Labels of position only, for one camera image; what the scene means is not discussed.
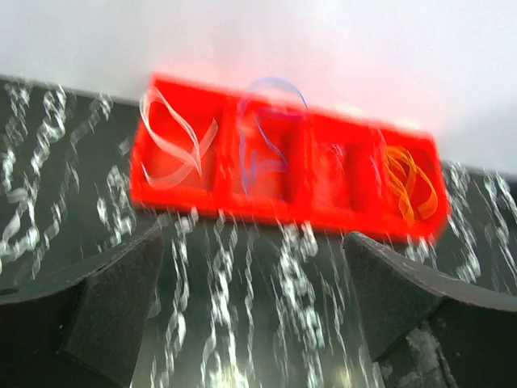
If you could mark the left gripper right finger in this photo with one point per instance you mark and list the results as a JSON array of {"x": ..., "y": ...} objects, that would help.
[{"x": 426, "y": 329}]

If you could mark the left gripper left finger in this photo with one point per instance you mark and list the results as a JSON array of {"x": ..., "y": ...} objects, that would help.
[{"x": 82, "y": 325}]

